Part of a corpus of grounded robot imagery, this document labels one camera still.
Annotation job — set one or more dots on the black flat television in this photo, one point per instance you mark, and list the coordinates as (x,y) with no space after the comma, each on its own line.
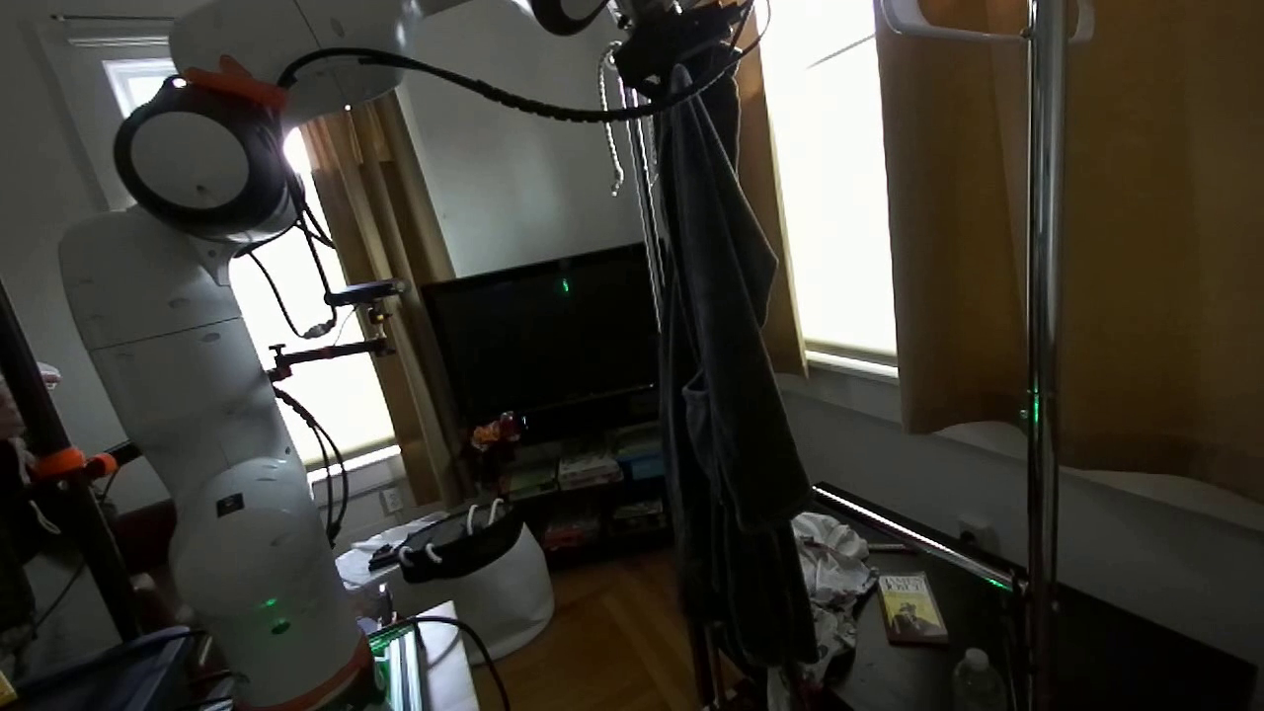
(539,329)

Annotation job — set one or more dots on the bright window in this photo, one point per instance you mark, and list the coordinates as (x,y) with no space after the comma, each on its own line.
(837,171)
(336,395)

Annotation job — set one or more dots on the white wall outlet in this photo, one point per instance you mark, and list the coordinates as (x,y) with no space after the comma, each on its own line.
(392,498)

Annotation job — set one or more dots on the black item with white stripes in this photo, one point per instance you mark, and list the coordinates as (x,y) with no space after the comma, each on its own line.
(460,537)

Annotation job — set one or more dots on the yellow book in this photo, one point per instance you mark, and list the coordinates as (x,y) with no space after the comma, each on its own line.
(912,608)

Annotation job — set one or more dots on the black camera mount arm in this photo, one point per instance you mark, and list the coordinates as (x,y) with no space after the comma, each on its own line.
(328,353)

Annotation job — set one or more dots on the narrow mustard curtain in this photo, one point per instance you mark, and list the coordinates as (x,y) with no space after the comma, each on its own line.
(777,221)
(396,329)

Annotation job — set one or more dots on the clear plastic bottle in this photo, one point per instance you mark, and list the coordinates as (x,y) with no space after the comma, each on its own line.
(979,680)

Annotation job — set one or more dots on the white round basket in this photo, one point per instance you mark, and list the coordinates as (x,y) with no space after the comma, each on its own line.
(506,597)

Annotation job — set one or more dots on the dark television stand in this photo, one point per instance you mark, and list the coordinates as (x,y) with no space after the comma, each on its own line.
(596,508)

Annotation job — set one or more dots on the blue media box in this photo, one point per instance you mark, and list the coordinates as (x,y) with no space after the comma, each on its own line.
(642,461)

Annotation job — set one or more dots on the white plastic hanger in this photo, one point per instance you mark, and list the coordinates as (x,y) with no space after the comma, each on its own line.
(904,17)

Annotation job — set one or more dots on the dark plush robe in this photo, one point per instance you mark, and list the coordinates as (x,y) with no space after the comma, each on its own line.
(731,435)

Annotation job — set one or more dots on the white crumpled clothes pile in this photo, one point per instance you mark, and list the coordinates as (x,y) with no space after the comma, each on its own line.
(830,568)

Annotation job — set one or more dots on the black stereo camera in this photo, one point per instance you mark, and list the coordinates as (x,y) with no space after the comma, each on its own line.
(364,291)

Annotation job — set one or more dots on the orange toy figure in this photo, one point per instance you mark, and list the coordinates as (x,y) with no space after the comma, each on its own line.
(490,433)

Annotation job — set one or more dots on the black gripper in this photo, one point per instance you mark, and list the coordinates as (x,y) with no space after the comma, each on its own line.
(675,38)

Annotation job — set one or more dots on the metal garment rack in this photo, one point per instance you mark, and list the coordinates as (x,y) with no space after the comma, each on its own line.
(1043,329)

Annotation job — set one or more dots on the white media box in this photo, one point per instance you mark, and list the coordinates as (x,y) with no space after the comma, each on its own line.
(590,470)

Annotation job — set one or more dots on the black pole with orange clamp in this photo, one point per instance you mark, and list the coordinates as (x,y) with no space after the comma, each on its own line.
(53,461)

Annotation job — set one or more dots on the green lit electronics box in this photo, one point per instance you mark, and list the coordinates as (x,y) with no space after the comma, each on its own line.
(392,664)

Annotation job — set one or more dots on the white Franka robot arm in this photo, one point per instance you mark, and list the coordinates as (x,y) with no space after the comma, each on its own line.
(222,395)

